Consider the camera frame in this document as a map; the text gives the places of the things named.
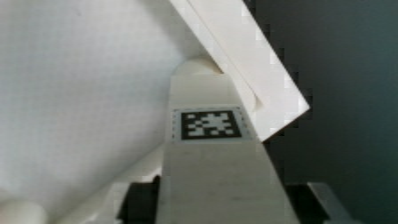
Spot white desk leg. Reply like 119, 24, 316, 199
156, 57, 300, 224

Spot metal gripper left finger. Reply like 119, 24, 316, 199
58, 180, 135, 224

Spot white square desk top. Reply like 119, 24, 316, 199
0, 0, 204, 224

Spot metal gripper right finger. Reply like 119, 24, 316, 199
307, 182, 364, 224

